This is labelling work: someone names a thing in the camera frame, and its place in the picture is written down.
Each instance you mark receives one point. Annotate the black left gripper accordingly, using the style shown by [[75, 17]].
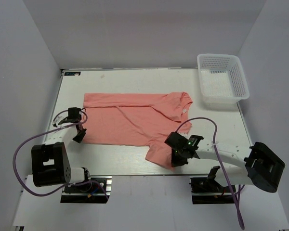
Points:
[[79, 139]]

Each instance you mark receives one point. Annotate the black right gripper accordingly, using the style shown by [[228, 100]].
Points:
[[177, 162]]

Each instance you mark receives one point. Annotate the pink t shirt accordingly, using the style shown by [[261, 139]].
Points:
[[137, 120]]

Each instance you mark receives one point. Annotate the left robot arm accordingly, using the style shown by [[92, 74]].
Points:
[[50, 163]]

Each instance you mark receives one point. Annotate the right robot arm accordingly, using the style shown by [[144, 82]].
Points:
[[256, 165]]

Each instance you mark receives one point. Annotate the dark label sticker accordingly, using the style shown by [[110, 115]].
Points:
[[72, 73]]

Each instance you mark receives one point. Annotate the white plastic basket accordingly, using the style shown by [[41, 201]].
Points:
[[221, 78]]

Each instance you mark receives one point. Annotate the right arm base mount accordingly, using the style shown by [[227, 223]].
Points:
[[208, 192]]

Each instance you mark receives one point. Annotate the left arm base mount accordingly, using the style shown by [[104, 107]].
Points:
[[89, 193]]

